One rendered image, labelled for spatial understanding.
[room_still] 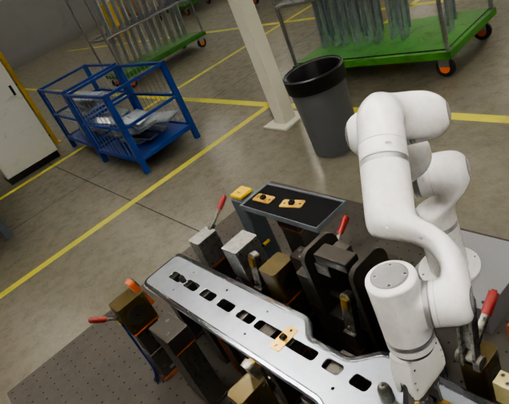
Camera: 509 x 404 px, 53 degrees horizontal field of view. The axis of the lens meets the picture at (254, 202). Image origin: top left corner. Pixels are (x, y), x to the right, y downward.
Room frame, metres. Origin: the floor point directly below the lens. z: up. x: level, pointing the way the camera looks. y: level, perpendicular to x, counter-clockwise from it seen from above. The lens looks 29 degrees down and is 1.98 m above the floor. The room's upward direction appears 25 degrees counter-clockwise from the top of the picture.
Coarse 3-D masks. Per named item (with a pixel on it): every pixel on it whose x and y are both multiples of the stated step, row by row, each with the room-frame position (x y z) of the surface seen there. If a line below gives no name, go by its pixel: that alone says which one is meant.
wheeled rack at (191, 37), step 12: (84, 0) 9.45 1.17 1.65; (180, 0) 10.18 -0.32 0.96; (72, 12) 10.29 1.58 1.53; (144, 12) 10.87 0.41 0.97; (156, 12) 9.95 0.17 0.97; (96, 24) 9.46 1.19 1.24; (132, 24) 9.99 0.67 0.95; (192, 36) 10.18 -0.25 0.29; (156, 48) 10.65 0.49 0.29; (168, 48) 10.07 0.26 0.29; (180, 48) 9.98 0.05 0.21; (132, 60) 10.54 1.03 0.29; (144, 60) 9.98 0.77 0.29; (156, 60) 9.73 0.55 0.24; (132, 72) 9.50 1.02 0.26; (120, 84) 10.29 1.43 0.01; (132, 84) 9.53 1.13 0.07
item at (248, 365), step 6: (246, 360) 0.90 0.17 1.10; (252, 360) 0.90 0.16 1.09; (246, 366) 0.88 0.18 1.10; (252, 366) 0.88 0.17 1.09; (258, 366) 0.90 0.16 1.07; (252, 372) 0.88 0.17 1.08; (258, 372) 0.88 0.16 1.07; (258, 378) 0.88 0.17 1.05; (270, 378) 0.91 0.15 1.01; (270, 384) 0.89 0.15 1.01
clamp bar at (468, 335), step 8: (472, 320) 0.67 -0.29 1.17; (456, 328) 0.70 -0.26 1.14; (464, 328) 0.69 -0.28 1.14; (472, 328) 0.67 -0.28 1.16; (464, 336) 0.69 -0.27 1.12; (472, 336) 0.67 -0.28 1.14; (464, 344) 0.69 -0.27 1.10; (472, 344) 0.67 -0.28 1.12; (464, 352) 0.69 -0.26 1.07; (472, 352) 0.67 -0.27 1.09; (480, 352) 0.67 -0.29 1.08; (464, 360) 0.69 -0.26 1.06; (472, 360) 0.67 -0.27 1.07
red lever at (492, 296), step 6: (492, 294) 0.73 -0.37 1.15; (498, 294) 0.73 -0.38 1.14; (486, 300) 0.73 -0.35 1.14; (492, 300) 0.73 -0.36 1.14; (486, 306) 0.72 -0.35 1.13; (492, 306) 0.72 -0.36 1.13; (480, 312) 0.73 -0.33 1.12; (486, 312) 0.72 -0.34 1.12; (492, 312) 0.72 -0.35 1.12; (480, 318) 0.72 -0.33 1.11; (486, 318) 0.71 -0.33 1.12; (480, 324) 0.71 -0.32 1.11; (486, 324) 0.71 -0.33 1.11; (480, 330) 0.70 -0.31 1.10; (480, 336) 0.69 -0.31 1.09; (480, 342) 0.69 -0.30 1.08; (468, 354) 0.68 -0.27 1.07; (468, 360) 0.68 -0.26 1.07
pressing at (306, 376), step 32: (160, 288) 1.50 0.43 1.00; (224, 288) 1.34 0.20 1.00; (224, 320) 1.19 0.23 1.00; (256, 320) 1.13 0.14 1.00; (288, 320) 1.08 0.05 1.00; (256, 352) 1.02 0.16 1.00; (288, 352) 0.97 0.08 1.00; (320, 352) 0.92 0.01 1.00; (384, 352) 0.84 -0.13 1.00; (320, 384) 0.83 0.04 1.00; (448, 384) 0.69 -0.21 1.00
